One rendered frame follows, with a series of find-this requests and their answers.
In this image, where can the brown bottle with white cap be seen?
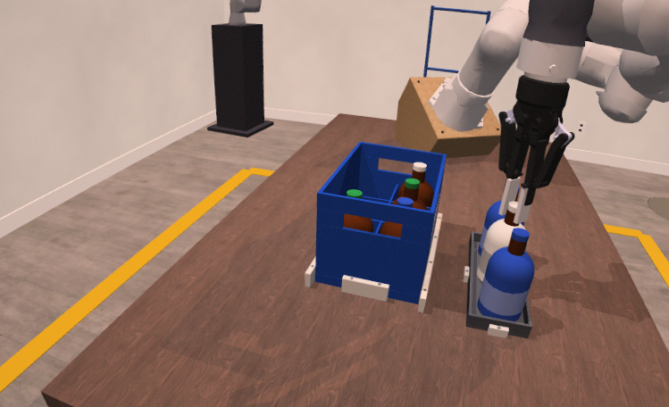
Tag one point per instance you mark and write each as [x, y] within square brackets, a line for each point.
[425, 190]

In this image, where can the blue crate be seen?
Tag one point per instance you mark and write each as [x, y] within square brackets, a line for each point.
[396, 261]

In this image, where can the blue bottle with white label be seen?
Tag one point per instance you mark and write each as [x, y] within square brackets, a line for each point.
[491, 216]

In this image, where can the blue bottle with light blue label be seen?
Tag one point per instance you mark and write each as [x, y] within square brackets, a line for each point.
[507, 279]

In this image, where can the white bottle with grey label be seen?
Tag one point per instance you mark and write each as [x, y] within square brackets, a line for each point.
[498, 235]

